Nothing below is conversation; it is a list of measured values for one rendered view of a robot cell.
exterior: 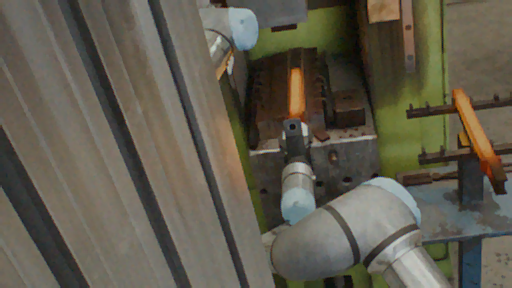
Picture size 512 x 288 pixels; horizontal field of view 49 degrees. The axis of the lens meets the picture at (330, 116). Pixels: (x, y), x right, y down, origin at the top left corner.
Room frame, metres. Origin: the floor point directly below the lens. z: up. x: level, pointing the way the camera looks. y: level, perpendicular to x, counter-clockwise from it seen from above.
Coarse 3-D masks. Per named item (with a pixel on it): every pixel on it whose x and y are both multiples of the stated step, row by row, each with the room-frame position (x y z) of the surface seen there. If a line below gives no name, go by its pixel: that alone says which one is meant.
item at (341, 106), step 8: (352, 88) 1.49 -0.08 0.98; (336, 96) 1.46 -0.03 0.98; (344, 96) 1.46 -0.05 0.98; (352, 96) 1.45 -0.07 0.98; (360, 96) 1.44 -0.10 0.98; (336, 104) 1.42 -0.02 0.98; (344, 104) 1.41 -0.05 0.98; (352, 104) 1.40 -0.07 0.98; (360, 104) 1.40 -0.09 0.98; (336, 112) 1.38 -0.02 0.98; (344, 112) 1.38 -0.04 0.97; (352, 112) 1.38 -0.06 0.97; (360, 112) 1.38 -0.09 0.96; (344, 120) 1.38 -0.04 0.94; (352, 120) 1.38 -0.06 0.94; (360, 120) 1.38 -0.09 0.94
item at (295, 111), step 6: (294, 72) 1.60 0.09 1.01; (300, 72) 1.61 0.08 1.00; (294, 78) 1.56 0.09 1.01; (300, 78) 1.57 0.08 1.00; (294, 84) 1.52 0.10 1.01; (300, 84) 1.53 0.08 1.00; (294, 90) 1.48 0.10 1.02; (300, 90) 1.48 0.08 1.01; (294, 96) 1.44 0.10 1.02; (300, 96) 1.44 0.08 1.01; (294, 102) 1.40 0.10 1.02; (300, 102) 1.41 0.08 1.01; (294, 108) 1.36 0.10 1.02; (300, 108) 1.37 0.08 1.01; (294, 114) 1.32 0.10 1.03; (300, 114) 1.31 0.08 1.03
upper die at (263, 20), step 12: (228, 0) 1.39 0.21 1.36; (240, 0) 1.38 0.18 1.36; (252, 0) 1.38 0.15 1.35; (264, 0) 1.38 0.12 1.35; (276, 0) 1.38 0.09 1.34; (288, 0) 1.38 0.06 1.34; (300, 0) 1.38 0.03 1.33; (252, 12) 1.38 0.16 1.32; (264, 12) 1.38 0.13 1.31; (276, 12) 1.38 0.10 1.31; (288, 12) 1.38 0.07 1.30; (300, 12) 1.38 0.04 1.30; (264, 24) 1.38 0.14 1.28; (276, 24) 1.38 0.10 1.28
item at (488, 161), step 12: (456, 96) 1.32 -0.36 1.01; (468, 108) 1.25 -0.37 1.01; (468, 120) 1.19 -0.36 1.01; (480, 132) 1.13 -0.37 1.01; (480, 144) 1.09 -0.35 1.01; (480, 156) 1.06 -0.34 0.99; (492, 156) 1.03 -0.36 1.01; (480, 168) 1.02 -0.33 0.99; (492, 168) 0.98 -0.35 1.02; (492, 180) 0.98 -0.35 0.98; (504, 180) 0.93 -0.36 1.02; (504, 192) 0.93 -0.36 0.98
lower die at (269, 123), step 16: (304, 48) 1.80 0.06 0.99; (272, 64) 1.74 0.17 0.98; (288, 64) 1.68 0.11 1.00; (304, 64) 1.67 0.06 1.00; (272, 80) 1.62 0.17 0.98; (288, 80) 1.57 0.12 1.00; (304, 80) 1.57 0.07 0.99; (320, 80) 1.63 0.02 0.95; (272, 96) 1.50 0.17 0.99; (288, 96) 1.47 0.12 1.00; (304, 96) 1.46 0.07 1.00; (320, 96) 1.46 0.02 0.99; (272, 112) 1.41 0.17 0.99; (288, 112) 1.38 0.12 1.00; (304, 112) 1.38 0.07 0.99; (320, 112) 1.38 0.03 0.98; (272, 128) 1.38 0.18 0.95; (320, 128) 1.38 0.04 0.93
